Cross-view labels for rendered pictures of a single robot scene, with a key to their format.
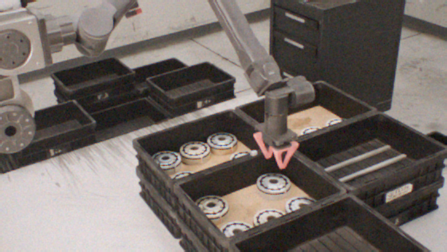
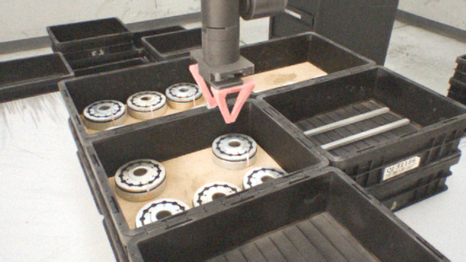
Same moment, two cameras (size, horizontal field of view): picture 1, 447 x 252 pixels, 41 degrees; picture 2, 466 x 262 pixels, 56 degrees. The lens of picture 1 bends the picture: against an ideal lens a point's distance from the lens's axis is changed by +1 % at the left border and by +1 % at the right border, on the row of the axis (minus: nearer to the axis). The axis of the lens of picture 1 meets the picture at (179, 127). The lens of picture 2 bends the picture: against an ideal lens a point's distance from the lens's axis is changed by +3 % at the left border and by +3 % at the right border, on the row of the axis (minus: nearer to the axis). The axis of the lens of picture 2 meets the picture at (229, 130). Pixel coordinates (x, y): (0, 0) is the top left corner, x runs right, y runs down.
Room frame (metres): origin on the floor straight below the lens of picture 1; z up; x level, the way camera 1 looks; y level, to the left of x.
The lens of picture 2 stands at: (0.67, -0.24, 1.41)
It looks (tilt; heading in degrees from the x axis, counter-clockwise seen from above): 33 degrees down; 358
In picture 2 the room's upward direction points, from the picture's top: straight up
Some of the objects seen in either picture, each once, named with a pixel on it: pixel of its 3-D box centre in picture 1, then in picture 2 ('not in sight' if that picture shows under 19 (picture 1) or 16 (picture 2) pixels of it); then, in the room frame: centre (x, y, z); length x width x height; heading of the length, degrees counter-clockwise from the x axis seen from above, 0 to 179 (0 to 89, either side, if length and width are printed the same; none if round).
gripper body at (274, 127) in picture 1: (275, 123); (220, 46); (1.28, -0.25, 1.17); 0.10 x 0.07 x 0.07; 25
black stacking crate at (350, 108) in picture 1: (302, 124); (285, 78); (1.79, -0.44, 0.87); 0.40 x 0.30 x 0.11; 116
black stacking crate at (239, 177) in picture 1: (257, 205); (204, 176); (1.35, -0.21, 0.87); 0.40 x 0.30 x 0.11; 116
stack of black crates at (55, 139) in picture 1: (53, 161); (33, 114); (2.45, 0.63, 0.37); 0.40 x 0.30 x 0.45; 118
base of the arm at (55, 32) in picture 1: (53, 33); not in sight; (1.29, 0.27, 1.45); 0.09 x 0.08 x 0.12; 28
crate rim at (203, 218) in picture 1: (257, 190); (203, 156); (1.35, -0.21, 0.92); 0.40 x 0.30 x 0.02; 116
